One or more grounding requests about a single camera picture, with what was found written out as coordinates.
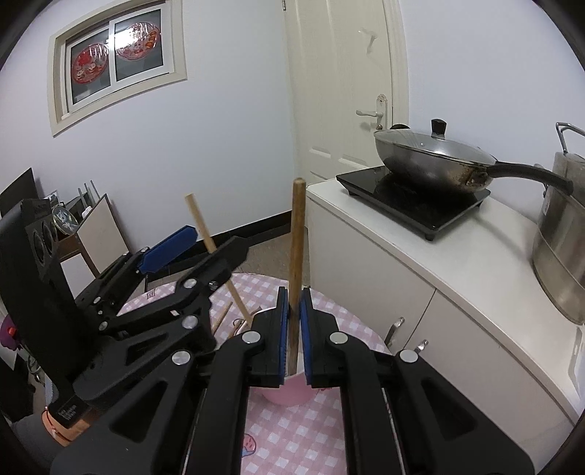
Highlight red paper window decoration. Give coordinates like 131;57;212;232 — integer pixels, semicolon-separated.
71;42;111;86
114;19;162;63

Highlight pink checked tablecloth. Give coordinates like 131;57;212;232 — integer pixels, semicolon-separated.
116;271;394;475

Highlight purple toy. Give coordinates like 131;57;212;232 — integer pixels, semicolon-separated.
0;315;20;350

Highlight round desk clock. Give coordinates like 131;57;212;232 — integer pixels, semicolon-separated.
51;205;78;236

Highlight metal door handle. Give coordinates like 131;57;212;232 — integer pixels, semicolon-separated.
355;94;390;132

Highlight black induction cooktop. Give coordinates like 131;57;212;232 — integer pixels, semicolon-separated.
336;167;492;241

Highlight cream framed window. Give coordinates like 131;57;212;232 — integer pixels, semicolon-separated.
49;0;188;138

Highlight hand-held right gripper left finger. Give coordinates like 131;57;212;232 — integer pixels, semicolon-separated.
50;288;290;475

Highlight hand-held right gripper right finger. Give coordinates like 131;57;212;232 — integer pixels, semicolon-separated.
301;289;535;475

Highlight white kitchen cabinet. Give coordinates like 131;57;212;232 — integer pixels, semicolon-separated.
305;178;585;457

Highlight white panelled door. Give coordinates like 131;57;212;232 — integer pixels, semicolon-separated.
282;0;410;213

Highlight upright metal rods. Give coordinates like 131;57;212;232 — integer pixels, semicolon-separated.
77;179;100;208

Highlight black monitor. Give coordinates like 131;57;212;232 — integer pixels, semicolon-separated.
0;168;39;215

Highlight stainless steel steamer pot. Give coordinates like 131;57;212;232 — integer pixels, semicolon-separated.
531;121;585;326

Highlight glass wok lid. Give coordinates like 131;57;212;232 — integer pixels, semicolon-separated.
374;118;498;167

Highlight pink cup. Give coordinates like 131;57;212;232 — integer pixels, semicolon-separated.
250;308;323;407

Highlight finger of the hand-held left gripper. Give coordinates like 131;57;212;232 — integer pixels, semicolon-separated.
73;225;198;320
73;236;250;403

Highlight long wooden chopstick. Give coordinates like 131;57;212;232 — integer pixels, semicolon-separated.
286;178;306;374
185;193;256;324

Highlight person's left forearm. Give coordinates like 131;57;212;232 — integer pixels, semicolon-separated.
42;408;92;447

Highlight steel wok with black handle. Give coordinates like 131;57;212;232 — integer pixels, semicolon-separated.
374;130;574;196

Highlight dark wooden side desk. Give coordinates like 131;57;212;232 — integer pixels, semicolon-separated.
57;193;131;279

